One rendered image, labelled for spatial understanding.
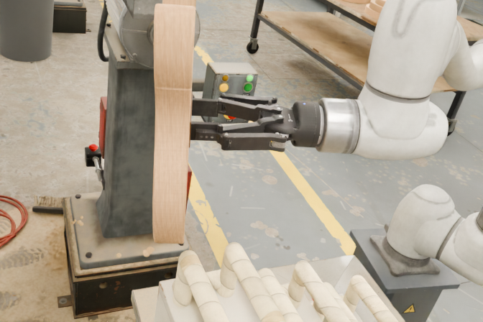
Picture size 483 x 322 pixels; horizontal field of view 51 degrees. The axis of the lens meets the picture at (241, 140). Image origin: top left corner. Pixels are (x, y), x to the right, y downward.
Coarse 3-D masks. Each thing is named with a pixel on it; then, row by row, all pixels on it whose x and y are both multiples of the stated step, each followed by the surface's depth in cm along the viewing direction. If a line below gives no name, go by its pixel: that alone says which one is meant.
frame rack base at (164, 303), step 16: (160, 288) 89; (240, 288) 92; (160, 304) 90; (192, 304) 87; (224, 304) 88; (240, 304) 89; (160, 320) 91; (176, 320) 84; (192, 320) 84; (240, 320) 86; (256, 320) 86
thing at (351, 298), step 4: (348, 288) 109; (352, 288) 107; (348, 292) 109; (352, 292) 108; (344, 296) 110; (348, 296) 109; (352, 296) 108; (356, 296) 108; (344, 300) 110; (348, 300) 109; (352, 300) 109; (356, 300) 109; (348, 304) 109; (352, 304) 109; (356, 304) 110; (352, 308) 110; (352, 312) 111
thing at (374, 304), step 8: (352, 280) 107; (360, 280) 106; (360, 288) 105; (368, 288) 105; (360, 296) 105; (368, 296) 103; (376, 296) 103; (368, 304) 103; (376, 304) 102; (384, 304) 102; (376, 312) 101; (384, 312) 100; (384, 320) 99; (392, 320) 99
